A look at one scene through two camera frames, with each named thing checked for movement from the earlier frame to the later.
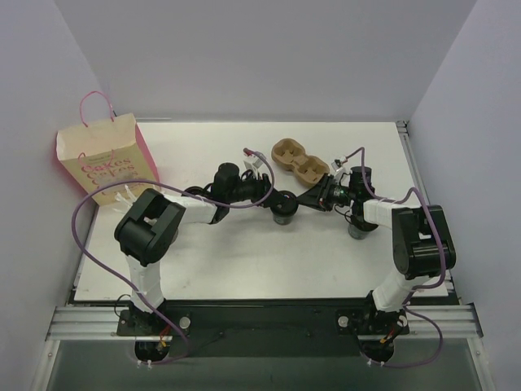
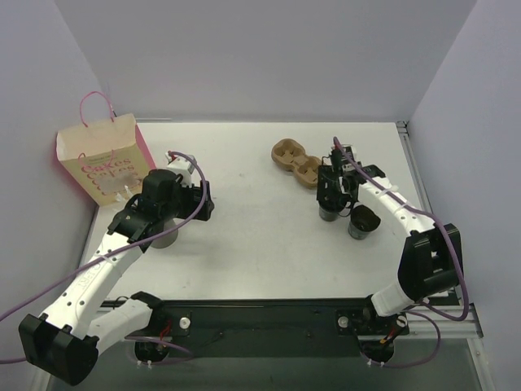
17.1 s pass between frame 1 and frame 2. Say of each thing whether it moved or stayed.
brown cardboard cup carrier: stayed
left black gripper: moved
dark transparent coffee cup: moved
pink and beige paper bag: stayed
